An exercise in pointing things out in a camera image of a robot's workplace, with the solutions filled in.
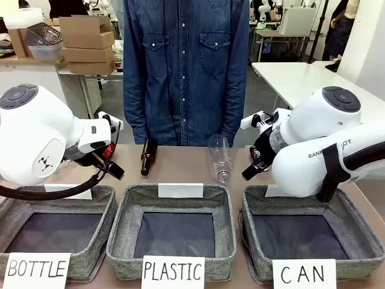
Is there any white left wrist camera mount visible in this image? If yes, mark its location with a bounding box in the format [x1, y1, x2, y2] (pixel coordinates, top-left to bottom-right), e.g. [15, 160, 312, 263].
[97, 111, 123, 134]

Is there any white side table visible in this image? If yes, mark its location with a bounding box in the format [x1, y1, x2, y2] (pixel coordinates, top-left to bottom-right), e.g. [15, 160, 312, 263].
[251, 61, 385, 110]

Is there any grey fabric basket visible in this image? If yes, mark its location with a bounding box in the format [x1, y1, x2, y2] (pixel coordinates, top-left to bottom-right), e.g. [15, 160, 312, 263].
[105, 182, 238, 281]
[0, 184, 119, 282]
[239, 184, 385, 284]

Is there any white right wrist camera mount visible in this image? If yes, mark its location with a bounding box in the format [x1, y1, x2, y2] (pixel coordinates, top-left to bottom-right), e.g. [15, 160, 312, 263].
[240, 111, 274, 131]

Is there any paper label reading BOTTLE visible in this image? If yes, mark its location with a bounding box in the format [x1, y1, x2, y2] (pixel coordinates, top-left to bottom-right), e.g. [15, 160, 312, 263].
[0, 252, 72, 289]

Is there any white foam block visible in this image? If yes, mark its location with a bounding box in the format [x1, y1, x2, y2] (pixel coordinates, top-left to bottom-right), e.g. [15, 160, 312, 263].
[5, 8, 45, 30]

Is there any white equipment box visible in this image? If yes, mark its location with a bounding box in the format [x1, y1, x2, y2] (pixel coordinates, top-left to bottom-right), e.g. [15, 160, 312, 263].
[279, 6, 316, 37]

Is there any small cardboard box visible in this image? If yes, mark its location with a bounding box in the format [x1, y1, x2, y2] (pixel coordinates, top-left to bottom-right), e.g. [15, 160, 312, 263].
[7, 27, 34, 58]

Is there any clear plastic bottle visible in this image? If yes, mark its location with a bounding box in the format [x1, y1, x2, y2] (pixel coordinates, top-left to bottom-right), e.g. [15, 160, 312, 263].
[207, 134, 234, 185]

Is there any person left forearm denim sleeve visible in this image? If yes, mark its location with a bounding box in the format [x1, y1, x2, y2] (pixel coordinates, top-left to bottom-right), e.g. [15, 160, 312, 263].
[221, 66, 249, 148]

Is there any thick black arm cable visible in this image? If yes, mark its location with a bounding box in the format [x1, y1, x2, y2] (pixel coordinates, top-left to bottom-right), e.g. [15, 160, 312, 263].
[0, 120, 124, 201]

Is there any black strap on arm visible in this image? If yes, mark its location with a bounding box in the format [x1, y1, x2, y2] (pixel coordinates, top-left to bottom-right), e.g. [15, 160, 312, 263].
[315, 143, 347, 204]

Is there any paper label reading CAN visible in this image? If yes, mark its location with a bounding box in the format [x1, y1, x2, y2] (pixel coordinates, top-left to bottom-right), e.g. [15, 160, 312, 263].
[272, 258, 337, 289]

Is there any crushed red soda can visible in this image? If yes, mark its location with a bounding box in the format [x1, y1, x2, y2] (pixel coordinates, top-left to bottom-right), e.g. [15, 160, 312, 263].
[103, 141, 117, 160]

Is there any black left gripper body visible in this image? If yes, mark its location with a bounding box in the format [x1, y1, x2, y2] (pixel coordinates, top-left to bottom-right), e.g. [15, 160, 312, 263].
[73, 150, 111, 171]

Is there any background person dark skirt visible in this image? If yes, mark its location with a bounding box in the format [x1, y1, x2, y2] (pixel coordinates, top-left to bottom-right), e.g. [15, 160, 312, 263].
[323, 0, 360, 61]

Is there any large open cardboard box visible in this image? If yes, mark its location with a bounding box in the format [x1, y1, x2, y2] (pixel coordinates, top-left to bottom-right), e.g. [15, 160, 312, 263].
[58, 15, 116, 49]

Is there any person torso denim shirt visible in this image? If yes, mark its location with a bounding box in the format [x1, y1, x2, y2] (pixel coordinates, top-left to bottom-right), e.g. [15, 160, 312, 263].
[123, 0, 251, 148]

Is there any paper label reading PLASTIC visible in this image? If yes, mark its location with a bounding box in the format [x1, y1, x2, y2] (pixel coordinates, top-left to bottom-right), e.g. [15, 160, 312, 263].
[141, 255, 206, 289]

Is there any black cable sleeve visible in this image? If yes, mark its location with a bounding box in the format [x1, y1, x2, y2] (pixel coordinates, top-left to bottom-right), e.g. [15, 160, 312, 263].
[342, 138, 385, 185]

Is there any blank white card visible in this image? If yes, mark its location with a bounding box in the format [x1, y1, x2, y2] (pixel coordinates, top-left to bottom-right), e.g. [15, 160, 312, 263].
[264, 185, 285, 199]
[158, 182, 205, 199]
[43, 183, 93, 200]

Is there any black tripod pole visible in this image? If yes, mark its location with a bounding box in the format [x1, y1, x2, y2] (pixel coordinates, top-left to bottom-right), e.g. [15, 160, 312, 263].
[309, 0, 330, 64]

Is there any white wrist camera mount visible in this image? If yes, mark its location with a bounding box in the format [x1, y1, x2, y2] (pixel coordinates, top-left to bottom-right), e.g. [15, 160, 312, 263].
[97, 111, 123, 134]
[240, 111, 274, 131]

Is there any grey background desk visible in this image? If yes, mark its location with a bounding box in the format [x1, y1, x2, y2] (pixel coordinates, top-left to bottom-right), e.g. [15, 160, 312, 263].
[254, 28, 312, 63]

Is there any person right forearm denim sleeve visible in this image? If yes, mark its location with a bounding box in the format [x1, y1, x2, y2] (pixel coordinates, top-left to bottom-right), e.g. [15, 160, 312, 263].
[123, 66, 149, 145]

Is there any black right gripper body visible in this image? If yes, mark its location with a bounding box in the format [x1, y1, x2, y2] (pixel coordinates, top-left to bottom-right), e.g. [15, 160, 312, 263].
[254, 131, 276, 165]

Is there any flat cardboard box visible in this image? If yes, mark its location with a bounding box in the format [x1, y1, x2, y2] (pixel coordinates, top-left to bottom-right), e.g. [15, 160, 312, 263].
[61, 46, 115, 64]
[68, 60, 117, 75]

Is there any white shelf table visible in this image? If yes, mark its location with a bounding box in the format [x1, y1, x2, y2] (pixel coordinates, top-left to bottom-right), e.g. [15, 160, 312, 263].
[57, 67, 125, 120]

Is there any brown glass bottle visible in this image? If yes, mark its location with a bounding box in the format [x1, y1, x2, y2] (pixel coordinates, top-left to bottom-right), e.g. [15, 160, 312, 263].
[140, 139, 159, 177]

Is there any clear plastic storage bin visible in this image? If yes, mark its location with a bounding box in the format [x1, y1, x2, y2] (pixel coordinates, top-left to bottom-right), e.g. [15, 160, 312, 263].
[25, 23, 64, 61]

